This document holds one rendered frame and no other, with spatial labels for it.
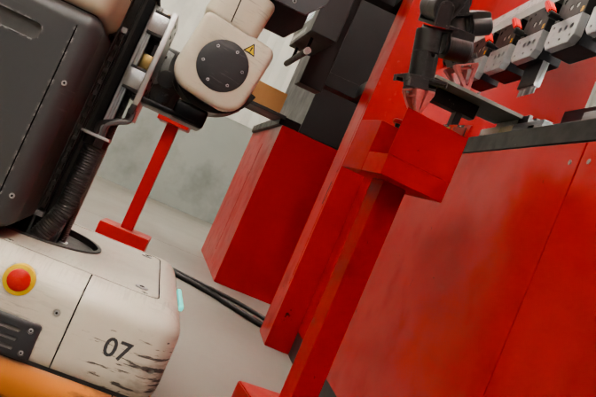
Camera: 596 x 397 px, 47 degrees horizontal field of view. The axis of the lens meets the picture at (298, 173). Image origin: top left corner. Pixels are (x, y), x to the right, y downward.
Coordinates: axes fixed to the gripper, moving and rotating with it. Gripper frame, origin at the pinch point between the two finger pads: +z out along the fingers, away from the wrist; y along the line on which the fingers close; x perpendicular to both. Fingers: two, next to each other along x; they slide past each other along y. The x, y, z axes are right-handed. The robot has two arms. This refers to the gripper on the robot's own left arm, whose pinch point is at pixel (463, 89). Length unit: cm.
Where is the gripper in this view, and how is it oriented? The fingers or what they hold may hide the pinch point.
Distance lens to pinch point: 196.9
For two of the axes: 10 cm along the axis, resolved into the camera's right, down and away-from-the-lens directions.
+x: -9.8, 1.2, -1.3
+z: 1.2, 9.9, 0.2
